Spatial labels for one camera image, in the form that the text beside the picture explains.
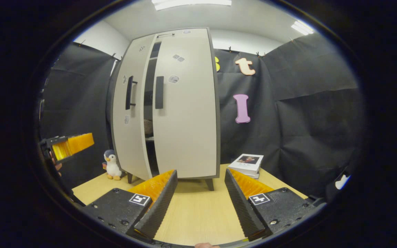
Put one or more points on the grey white shoe cabinet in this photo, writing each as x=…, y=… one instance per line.
x=195, y=33

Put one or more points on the grey cabinet door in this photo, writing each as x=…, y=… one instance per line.
x=126, y=137
x=188, y=120

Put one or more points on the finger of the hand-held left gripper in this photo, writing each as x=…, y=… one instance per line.
x=81, y=143
x=60, y=151

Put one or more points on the brown suede shoe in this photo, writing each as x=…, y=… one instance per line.
x=148, y=128

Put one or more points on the ceiling light panel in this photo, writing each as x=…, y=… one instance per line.
x=191, y=3
x=302, y=27

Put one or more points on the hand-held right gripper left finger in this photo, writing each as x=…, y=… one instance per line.
x=159, y=210

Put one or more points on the thin white book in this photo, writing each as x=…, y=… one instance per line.
x=253, y=176

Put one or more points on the penguin plush toy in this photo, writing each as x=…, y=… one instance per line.
x=112, y=167

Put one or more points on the black backdrop cloth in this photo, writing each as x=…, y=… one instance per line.
x=305, y=120

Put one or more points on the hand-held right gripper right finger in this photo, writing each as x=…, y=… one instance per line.
x=241, y=210

